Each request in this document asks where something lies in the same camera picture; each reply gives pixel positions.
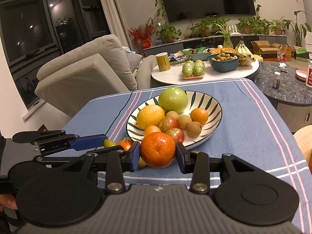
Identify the white bottle red label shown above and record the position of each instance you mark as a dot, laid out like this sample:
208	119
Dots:
309	76

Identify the light wooden stool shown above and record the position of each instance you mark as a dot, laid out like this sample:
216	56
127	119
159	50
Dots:
303	146

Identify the small red apple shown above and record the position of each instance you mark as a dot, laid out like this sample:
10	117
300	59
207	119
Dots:
168	123

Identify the small green oblong fruit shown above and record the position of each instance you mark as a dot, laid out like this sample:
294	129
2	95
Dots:
141	162
109	143

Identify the dark marble table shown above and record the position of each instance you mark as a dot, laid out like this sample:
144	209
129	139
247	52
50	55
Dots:
287	90

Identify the tall leafy plant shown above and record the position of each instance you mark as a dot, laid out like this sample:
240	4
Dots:
298	33

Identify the large orange mandarin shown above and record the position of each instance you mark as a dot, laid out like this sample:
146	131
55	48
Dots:
125	144
158	149

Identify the orange basket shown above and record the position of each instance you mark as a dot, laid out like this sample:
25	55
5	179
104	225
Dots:
214	51

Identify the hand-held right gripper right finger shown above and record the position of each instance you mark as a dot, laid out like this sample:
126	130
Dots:
180	157

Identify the beige recliner sofa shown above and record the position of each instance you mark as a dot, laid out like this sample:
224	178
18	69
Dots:
85	78

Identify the blue striped tablecloth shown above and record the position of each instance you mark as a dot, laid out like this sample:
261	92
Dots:
243	131

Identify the potted green plant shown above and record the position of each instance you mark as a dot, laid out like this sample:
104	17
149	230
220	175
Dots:
277	28
245	25
265	26
203	28
168	33

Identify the pile of longans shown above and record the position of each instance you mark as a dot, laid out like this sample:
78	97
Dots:
223	57

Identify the wall television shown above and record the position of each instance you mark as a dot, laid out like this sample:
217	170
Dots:
207	0

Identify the pink tray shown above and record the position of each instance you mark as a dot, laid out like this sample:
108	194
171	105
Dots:
192	78

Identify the teal bowl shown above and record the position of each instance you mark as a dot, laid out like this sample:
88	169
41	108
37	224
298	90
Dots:
223	65

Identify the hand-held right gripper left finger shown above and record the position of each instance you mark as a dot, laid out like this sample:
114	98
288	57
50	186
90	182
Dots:
135	157

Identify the banana bunch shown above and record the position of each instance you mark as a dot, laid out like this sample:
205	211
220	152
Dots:
243	52

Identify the brown kiwi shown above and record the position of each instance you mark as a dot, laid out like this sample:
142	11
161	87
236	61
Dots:
172	114
194	129
184	121

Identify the red berry plant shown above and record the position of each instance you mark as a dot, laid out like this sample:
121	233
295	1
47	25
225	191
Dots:
142	33

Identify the green box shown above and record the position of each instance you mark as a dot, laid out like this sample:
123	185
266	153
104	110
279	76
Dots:
302	53

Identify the open cardboard box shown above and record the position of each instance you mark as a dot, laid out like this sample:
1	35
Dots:
270	54
262	45

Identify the small red tomato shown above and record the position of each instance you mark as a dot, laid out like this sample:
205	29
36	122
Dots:
176	134

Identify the pile of snack wrappers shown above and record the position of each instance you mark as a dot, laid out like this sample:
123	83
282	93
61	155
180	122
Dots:
179	59

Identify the white tissue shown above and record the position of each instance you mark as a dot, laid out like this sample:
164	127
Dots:
282	65

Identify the small orange tangerine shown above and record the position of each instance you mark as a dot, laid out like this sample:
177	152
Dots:
151	129
199	115

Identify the dark window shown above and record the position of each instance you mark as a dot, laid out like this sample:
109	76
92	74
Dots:
29	29

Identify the striped ceramic plate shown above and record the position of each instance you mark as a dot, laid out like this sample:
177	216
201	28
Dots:
206	132

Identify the grey-green bowl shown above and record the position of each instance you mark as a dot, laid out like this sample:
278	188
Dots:
198	56

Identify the large green apple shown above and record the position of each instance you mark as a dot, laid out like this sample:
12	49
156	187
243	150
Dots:
173	100

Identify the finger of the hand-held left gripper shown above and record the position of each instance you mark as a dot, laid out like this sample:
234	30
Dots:
56	160
90	141

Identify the pink dish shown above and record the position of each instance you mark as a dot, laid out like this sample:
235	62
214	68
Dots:
301	75

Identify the wrapped green apple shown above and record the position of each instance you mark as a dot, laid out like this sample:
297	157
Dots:
198	71
187	72
199	64
189	65

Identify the grey television cabinet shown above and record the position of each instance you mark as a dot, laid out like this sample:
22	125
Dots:
170	46

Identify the small spice jar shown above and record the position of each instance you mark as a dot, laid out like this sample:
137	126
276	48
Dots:
277	80

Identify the person's left hand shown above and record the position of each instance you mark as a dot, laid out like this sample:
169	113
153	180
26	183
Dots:
8	201

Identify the round white table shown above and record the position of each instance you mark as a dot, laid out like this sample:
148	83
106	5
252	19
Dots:
170	76

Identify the yellow can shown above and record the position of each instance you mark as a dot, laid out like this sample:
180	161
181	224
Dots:
162	62

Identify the yellow citrus fruit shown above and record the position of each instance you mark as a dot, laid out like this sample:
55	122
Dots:
150	116

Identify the small green bowl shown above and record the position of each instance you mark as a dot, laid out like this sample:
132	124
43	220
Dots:
186	51

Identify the glass vase with plant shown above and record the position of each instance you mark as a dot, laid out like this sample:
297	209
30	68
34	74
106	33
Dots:
226	41

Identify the beige curtain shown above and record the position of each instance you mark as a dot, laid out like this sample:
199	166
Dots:
114	17

